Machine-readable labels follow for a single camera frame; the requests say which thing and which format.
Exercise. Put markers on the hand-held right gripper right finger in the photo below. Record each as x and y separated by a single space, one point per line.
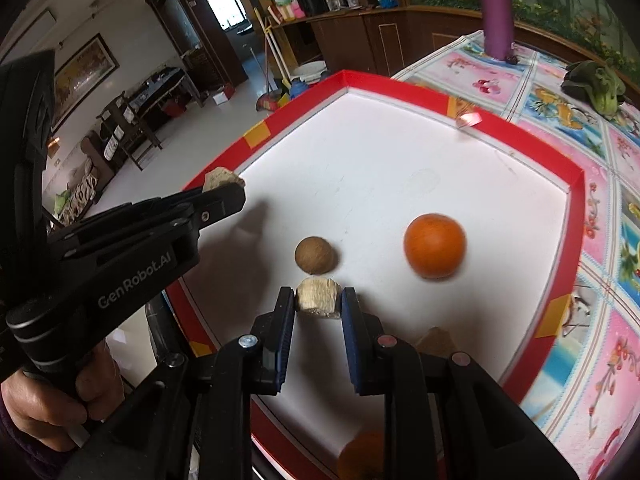
350 350

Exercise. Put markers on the pink container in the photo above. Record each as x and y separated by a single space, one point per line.
291 11

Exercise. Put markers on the dark wooden chair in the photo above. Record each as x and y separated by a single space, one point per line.
127 130

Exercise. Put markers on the brown longan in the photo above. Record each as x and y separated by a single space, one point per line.
314 255

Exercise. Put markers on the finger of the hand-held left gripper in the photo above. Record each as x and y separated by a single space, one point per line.
210 210
150 202

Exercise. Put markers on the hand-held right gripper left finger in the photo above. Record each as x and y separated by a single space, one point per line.
285 345

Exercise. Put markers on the person's left forearm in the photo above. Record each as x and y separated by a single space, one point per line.
15 460

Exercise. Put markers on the white basin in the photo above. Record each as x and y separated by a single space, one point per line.
310 71

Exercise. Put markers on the clear plastic scrap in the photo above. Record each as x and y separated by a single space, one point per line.
469 120

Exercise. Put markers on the dark low table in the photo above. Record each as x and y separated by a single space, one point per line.
165 85

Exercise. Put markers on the framed wall painting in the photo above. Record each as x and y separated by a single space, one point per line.
85 77

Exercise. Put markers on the patterned sofa cushions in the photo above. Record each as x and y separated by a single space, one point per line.
77 197

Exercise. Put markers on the blue jug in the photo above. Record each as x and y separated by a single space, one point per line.
298 89

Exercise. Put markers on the green bok choy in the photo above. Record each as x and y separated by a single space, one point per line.
600 90

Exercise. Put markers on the wooden counter cabinet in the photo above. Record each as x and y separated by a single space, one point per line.
380 40

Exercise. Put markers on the person's left hand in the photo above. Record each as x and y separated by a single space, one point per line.
45 410

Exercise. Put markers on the dark wooden room partition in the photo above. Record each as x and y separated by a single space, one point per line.
200 50

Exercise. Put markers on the small cardboard box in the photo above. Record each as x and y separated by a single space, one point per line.
224 95

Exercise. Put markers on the small dark berry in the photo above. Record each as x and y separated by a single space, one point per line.
511 59

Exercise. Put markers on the orange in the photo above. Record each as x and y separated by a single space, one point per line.
362 457
435 247

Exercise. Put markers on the floral printed tablecloth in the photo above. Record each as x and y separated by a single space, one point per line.
595 400

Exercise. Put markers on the purple thermos bottle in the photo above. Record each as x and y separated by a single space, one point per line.
495 10

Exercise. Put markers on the red-rimmed white tray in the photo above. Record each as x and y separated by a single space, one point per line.
375 160

